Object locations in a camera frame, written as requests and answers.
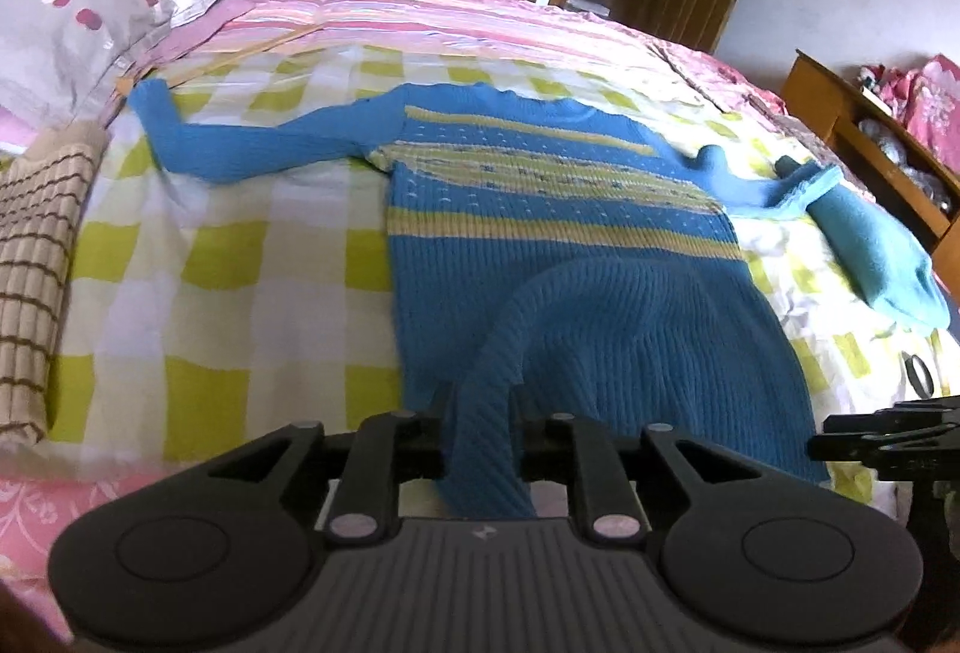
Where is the blue striped knit sweater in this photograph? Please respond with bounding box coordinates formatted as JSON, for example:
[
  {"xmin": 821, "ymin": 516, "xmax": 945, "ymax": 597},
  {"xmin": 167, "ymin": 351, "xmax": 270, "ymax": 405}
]
[{"xmin": 128, "ymin": 79, "xmax": 828, "ymax": 518}]

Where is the light blue folded garment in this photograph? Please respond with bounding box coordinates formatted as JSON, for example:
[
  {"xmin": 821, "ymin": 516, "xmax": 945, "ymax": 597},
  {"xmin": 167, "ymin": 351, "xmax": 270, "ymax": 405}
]
[{"xmin": 688, "ymin": 146, "xmax": 950, "ymax": 330}]

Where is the wooden bedside shelf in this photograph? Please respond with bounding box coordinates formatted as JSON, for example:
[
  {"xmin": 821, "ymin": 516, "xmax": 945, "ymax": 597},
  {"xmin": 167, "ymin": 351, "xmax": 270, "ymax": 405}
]
[{"xmin": 779, "ymin": 48, "xmax": 960, "ymax": 302}]

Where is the pink floral bedding bundle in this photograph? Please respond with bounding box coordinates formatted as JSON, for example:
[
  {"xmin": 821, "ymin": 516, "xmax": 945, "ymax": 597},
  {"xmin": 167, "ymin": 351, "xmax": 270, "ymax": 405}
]
[{"xmin": 856, "ymin": 55, "xmax": 958, "ymax": 170}]

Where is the pink floral bed skirt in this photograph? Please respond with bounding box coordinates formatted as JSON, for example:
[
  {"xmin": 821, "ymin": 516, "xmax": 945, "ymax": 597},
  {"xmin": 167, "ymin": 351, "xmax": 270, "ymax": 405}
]
[{"xmin": 2, "ymin": 469, "xmax": 172, "ymax": 651}]

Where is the beige brown striped knit garment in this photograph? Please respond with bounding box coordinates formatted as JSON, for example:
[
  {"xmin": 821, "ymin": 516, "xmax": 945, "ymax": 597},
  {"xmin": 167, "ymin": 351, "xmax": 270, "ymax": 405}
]
[{"xmin": 0, "ymin": 121, "xmax": 109, "ymax": 445}]

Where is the pink pillow sheet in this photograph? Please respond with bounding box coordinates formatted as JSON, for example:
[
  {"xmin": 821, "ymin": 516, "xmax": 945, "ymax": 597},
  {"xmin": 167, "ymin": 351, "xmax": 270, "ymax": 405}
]
[{"xmin": 116, "ymin": 0, "xmax": 254, "ymax": 92}]

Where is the pink striped bed cover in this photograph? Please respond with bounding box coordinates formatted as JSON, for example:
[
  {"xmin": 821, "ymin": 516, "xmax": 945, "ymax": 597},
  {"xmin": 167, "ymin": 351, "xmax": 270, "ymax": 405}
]
[{"xmin": 215, "ymin": 0, "xmax": 786, "ymax": 115}]

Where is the grey pillow with pink dots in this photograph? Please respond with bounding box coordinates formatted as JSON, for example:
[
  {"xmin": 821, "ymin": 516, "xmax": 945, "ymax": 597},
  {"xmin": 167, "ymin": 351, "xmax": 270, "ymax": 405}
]
[{"xmin": 2, "ymin": 0, "xmax": 220, "ymax": 128}]

